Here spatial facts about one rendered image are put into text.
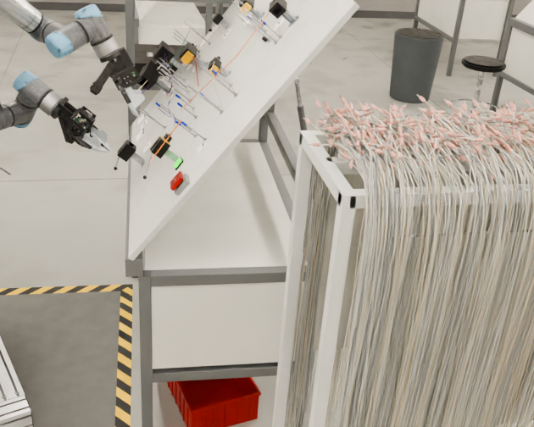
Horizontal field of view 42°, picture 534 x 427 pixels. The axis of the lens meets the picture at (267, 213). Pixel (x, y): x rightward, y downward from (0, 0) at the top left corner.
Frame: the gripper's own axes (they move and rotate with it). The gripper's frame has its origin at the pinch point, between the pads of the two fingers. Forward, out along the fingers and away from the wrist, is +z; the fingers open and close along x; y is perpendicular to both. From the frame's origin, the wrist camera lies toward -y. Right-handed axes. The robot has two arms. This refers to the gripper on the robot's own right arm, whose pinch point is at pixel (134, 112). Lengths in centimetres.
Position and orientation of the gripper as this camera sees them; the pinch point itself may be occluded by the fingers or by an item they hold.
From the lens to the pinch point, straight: 231.8
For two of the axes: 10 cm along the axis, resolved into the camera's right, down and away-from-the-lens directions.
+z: 4.0, 8.1, 4.3
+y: 8.8, -4.7, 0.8
